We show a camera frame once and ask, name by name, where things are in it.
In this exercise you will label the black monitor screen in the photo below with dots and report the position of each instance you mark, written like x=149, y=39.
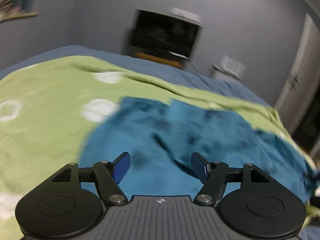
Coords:
x=163, y=35

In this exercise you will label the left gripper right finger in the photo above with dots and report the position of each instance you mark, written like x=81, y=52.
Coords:
x=248, y=200

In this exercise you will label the wooden monitor desk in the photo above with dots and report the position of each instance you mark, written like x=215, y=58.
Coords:
x=159, y=60

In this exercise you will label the white door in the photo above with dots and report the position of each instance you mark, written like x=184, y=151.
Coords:
x=293, y=102

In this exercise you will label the white wifi router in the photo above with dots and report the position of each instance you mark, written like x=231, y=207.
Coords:
x=232, y=66

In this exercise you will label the blue bed sheet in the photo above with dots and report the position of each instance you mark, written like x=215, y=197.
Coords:
x=161, y=71

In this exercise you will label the teal hooded jacket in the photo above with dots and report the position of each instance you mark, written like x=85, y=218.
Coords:
x=161, y=138

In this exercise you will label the light green fleece blanket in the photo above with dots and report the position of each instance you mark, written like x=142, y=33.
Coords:
x=50, y=109

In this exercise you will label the beige patterned cloth bundle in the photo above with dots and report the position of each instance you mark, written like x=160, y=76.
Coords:
x=6, y=7

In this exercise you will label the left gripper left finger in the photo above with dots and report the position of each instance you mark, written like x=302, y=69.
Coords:
x=72, y=200

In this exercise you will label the white wall power strip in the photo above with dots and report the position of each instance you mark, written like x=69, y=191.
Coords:
x=186, y=15

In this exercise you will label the wooden window sill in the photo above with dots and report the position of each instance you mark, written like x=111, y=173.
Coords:
x=20, y=14

